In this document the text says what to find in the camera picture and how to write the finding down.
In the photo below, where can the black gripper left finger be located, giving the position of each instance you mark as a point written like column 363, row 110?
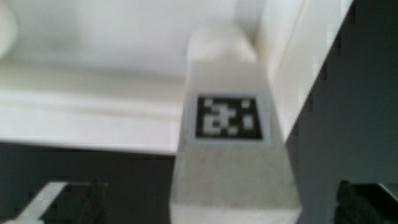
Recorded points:
column 68, row 203

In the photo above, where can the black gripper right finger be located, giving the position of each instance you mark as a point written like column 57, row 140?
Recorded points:
column 366, row 203

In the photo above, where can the white leg with tag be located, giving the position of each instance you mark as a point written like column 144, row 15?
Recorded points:
column 233, row 181

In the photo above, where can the white square tabletop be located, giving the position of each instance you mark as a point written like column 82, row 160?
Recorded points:
column 94, row 55

